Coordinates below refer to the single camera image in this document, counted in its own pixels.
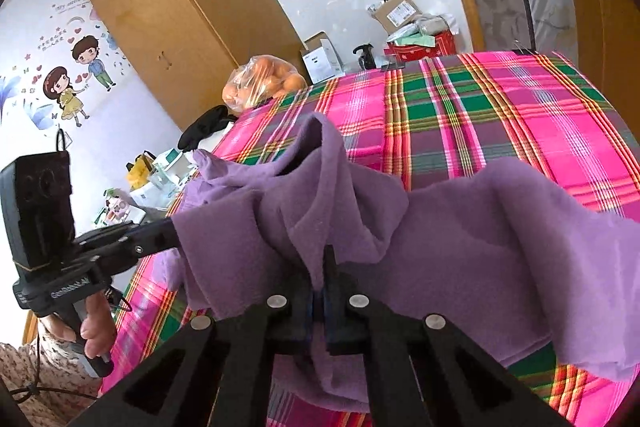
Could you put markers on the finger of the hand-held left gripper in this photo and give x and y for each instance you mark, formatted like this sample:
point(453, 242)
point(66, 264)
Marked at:
point(125, 231)
point(145, 249)

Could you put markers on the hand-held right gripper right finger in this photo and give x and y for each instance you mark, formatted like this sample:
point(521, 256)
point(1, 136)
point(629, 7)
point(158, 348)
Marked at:
point(332, 317)

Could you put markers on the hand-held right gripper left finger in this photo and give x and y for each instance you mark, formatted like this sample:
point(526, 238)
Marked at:
point(302, 322)

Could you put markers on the purple fleece garment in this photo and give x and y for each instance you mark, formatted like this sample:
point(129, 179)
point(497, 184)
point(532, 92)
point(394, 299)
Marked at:
point(475, 232)

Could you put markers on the person's left forearm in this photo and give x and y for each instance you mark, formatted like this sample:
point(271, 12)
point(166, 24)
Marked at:
point(30, 372)

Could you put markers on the person's left hand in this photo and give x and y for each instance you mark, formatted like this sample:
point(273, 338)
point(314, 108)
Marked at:
point(100, 327)

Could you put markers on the white storage box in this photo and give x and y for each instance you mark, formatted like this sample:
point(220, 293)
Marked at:
point(150, 197)

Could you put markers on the yellow paper bag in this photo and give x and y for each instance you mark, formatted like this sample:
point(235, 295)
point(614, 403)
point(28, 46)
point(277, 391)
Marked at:
point(140, 172)

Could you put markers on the green white medicine box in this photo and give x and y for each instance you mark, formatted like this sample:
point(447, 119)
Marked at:
point(172, 167)

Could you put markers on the black cloth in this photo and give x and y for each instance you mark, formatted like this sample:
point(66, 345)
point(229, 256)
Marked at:
point(205, 127)

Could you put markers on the bag of oranges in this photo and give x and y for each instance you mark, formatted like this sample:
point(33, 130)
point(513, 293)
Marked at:
point(265, 82)

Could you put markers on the wooden wardrobe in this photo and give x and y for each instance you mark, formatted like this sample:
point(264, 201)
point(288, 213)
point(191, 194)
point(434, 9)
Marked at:
point(190, 7)

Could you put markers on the pink green plaid bed sheet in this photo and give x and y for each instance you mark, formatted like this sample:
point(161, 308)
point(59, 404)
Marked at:
point(475, 107)

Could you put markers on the white cardboard box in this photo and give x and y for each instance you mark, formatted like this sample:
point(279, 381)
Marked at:
point(322, 59)

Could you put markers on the small black object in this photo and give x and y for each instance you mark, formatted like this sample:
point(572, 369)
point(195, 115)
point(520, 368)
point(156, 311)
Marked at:
point(365, 56)

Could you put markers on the red box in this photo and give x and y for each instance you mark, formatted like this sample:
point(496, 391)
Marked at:
point(425, 49)

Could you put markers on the brown cardboard box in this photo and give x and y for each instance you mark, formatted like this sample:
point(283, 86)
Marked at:
point(397, 12)

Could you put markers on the wooden door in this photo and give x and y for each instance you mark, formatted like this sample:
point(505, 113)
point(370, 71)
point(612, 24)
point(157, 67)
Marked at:
point(610, 32)

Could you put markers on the cartoon wall sticker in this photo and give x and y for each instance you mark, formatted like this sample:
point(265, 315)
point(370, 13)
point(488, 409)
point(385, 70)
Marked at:
point(65, 82)

